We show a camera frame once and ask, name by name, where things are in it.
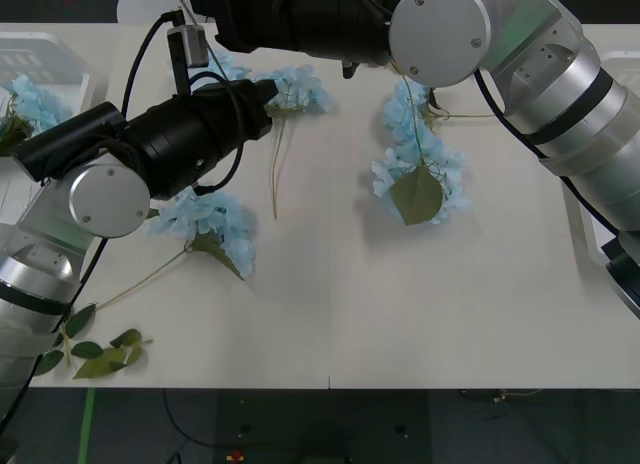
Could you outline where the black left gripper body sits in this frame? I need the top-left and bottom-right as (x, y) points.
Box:
(194, 78), (275, 151)

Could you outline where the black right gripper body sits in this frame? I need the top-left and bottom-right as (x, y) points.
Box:
(206, 0), (289, 53)

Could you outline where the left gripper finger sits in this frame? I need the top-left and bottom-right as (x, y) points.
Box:
(254, 79), (280, 107)

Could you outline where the shallow white box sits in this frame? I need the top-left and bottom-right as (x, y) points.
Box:
(0, 31), (109, 225)
(564, 50), (640, 270)

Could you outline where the pale blue flower, large leaf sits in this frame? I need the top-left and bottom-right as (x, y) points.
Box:
(371, 61), (474, 228)

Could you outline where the dark green leaf twig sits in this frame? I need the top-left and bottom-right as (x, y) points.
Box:
(33, 303), (106, 378)

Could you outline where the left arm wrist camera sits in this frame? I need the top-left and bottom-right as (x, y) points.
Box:
(166, 26), (209, 98)

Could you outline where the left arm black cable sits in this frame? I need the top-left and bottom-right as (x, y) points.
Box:
(121, 8), (246, 193)

